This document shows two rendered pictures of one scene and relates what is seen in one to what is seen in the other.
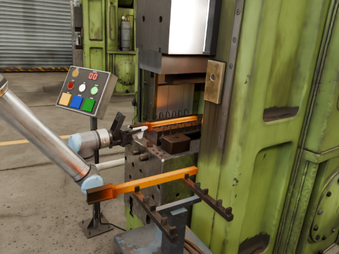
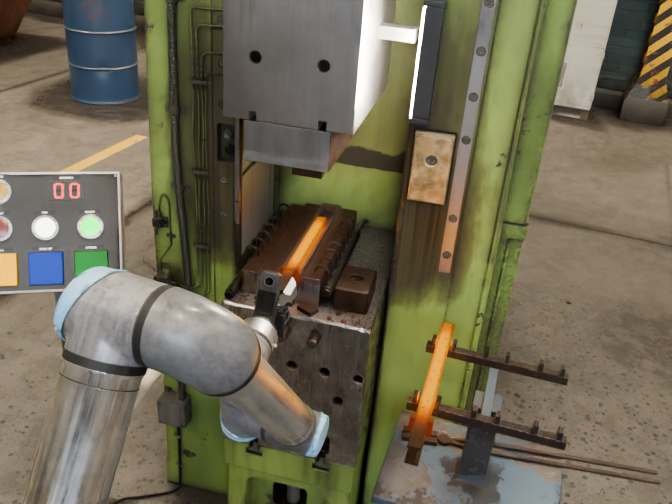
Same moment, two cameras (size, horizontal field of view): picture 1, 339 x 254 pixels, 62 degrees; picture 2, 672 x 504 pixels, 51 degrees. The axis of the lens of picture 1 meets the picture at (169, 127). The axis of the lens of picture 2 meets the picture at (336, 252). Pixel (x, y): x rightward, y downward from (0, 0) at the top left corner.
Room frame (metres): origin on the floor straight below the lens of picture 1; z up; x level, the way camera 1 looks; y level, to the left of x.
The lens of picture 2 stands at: (0.19, 1.01, 1.86)
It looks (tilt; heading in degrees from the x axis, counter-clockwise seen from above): 28 degrees down; 318
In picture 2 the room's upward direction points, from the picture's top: 5 degrees clockwise
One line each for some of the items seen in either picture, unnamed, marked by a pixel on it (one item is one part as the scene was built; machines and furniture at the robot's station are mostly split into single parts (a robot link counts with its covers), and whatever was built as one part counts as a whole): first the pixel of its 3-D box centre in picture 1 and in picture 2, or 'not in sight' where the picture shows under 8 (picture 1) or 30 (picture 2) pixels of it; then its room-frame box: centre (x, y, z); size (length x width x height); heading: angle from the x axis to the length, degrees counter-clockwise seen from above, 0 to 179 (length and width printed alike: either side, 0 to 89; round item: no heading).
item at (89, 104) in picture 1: (89, 105); (91, 266); (1.61, 0.49, 1.01); 0.07 x 0.05 x 0.07; 61
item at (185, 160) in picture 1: (182, 172); (318, 328); (1.45, -0.09, 0.69); 0.56 x 0.38 x 0.45; 126
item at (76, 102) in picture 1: (77, 102); (46, 268); (1.66, 0.57, 1.01); 0.07 x 0.05 x 0.07; 61
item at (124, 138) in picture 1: (118, 136); (268, 319); (1.25, 0.24, 0.97); 0.12 x 0.08 x 0.09; 126
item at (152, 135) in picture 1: (179, 126); (304, 246); (1.49, -0.05, 0.96); 0.42 x 0.20 x 0.09; 126
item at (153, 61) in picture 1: (184, 60); (311, 119); (1.49, -0.05, 1.32); 0.42 x 0.20 x 0.10; 126
